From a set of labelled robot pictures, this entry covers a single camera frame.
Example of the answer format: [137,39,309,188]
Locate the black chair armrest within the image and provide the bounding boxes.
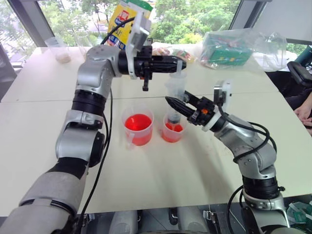
[286,60,312,86]

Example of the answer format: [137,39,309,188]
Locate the bystander bare hand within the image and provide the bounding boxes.
[293,105,312,129]

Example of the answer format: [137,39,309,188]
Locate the clear cup with beige contents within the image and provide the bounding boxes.
[44,36,72,65]

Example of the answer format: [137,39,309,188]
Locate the yellow cardboard box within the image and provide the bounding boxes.
[107,0,154,51]

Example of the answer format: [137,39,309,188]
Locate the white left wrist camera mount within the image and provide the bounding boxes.
[125,11,152,80]

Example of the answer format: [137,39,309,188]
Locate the clear plastic bag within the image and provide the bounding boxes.
[199,27,290,71]

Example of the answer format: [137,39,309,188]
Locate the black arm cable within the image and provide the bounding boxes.
[77,16,136,229]
[217,102,278,226]

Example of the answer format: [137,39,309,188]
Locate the small clear plastic cup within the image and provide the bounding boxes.
[159,113,189,143]

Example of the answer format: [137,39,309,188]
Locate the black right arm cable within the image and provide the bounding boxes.
[217,102,278,226]

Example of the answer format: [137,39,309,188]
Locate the empty clear glass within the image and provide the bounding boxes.
[74,30,95,53]

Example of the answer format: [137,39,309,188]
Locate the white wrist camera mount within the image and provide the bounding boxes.
[203,79,234,132]
[125,11,152,80]

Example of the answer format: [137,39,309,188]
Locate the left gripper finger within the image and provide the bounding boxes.
[152,55,187,67]
[152,63,187,74]

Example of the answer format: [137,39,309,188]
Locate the green cardboard box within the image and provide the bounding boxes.
[206,33,254,67]

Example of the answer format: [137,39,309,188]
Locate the colourful snack packet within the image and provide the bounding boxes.
[171,48,196,63]

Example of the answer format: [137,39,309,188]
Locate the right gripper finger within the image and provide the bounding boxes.
[183,90,203,106]
[165,96,196,120]

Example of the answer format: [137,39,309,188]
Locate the large clear measuring cup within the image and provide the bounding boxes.
[121,103,156,150]

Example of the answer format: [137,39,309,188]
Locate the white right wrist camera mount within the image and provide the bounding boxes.
[203,79,234,132]

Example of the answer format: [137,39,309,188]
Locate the bystander dark clothing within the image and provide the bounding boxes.
[265,70,312,112]

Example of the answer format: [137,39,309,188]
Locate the grey rounded robot leg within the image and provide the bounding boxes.
[176,207,211,234]
[110,210,140,234]

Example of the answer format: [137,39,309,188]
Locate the pale snack packet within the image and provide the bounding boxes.
[152,45,172,57]

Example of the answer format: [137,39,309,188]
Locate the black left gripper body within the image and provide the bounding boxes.
[133,45,156,92]

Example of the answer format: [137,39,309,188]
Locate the clear plastic syringe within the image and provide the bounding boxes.
[165,60,189,125]

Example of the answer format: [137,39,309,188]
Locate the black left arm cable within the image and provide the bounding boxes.
[77,16,136,229]

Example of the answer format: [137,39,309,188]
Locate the green plastic pieces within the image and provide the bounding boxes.
[286,200,312,224]

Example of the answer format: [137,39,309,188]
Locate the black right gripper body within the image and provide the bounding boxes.
[187,96,220,127]

